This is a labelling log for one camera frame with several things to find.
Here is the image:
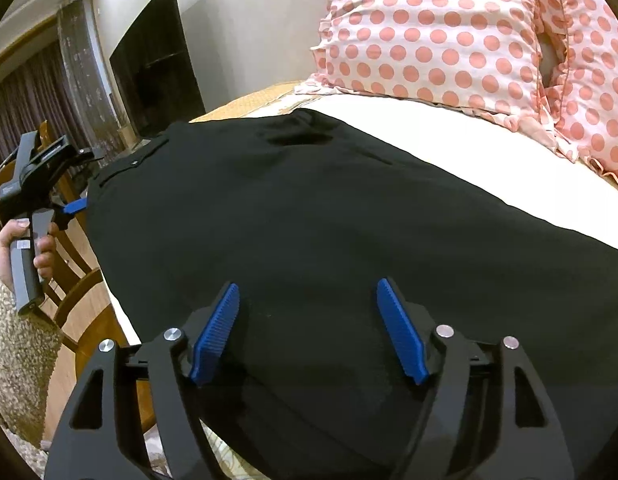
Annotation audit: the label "woven bamboo mat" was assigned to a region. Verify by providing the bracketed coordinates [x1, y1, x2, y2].
[189, 80, 310, 124]

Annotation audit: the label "dark brown curtain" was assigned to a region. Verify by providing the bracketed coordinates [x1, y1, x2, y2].
[0, 40, 92, 176]

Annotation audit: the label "pink polka dot pillow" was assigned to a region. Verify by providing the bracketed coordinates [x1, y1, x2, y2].
[532, 0, 618, 196]
[295, 0, 565, 133]

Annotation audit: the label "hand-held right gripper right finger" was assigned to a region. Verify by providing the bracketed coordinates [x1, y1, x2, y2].
[376, 277, 576, 480]

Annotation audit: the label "black television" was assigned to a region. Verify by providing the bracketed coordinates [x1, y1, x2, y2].
[109, 0, 207, 137]

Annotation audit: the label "white bed sheet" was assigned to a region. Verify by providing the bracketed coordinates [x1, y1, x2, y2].
[109, 94, 618, 346]

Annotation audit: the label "wooden chair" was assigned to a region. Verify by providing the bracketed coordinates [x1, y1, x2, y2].
[36, 120, 155, 436]

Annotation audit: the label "black pants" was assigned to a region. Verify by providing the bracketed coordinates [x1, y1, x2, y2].
[84, 108, 618, 480]

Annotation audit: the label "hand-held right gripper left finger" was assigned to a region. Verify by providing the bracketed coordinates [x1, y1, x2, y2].
[45, 281, 241, 480]

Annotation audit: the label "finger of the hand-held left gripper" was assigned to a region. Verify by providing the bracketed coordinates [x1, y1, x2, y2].
[61, 199, 88, 230]

